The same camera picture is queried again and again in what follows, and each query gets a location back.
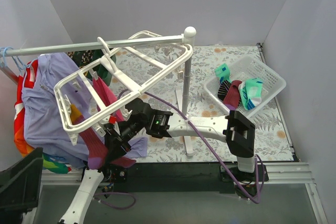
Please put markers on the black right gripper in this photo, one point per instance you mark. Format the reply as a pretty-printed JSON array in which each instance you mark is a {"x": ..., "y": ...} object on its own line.
[{"x": 118, "y": 127}]

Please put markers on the magenta purple sock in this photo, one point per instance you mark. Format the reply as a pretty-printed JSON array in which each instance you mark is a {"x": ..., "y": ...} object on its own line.
[
  {"x": 232, "y": 98},
  {"x": 98, "y": 152}
]

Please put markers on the teal patterned sock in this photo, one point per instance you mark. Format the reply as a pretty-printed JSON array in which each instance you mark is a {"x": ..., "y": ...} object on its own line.
[{"x": 223, "y": 73}]

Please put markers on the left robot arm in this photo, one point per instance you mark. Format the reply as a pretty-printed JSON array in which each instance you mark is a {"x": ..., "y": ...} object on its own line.
[{"x": 77, "y": 210}]

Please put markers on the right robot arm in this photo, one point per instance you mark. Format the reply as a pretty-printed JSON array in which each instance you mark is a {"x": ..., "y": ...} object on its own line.
[{"x": 235, "y": 130}]

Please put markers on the white sock drying hanger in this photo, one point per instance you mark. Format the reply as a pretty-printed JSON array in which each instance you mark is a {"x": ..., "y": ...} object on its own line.
[{"x": 80, "y": 86}]

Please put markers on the red rainbow garment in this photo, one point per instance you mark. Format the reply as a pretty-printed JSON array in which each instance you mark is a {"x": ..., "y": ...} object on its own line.
[{"x": 28, "y": 81}]

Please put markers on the pink sock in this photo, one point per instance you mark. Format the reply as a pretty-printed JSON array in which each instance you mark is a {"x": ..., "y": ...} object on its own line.
[{"x": 107, "y": 96}]

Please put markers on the lavender shirt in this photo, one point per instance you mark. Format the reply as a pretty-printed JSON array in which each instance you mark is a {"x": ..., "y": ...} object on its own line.
[{"x": 42, "y": 122}]

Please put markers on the yellow orange sock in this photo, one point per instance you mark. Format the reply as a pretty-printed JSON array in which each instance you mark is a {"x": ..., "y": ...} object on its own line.
[{"x": 81, "y": 57}]

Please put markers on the grey clothes rack stand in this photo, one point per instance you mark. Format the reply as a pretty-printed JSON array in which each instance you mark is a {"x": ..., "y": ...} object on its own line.
[{"x": 185, "y": 42}]

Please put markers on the white plastic basket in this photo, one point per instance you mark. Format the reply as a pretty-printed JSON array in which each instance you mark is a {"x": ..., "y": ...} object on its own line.
[{"x": 243, "y": 69}]

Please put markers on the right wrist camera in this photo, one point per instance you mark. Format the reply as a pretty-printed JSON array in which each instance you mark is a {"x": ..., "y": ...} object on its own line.
[{"x": 112, "y": 125}]

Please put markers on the blue wire hanger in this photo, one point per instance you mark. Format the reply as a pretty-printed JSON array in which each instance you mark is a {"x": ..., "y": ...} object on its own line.
[{"x": 21, "y": 66}]

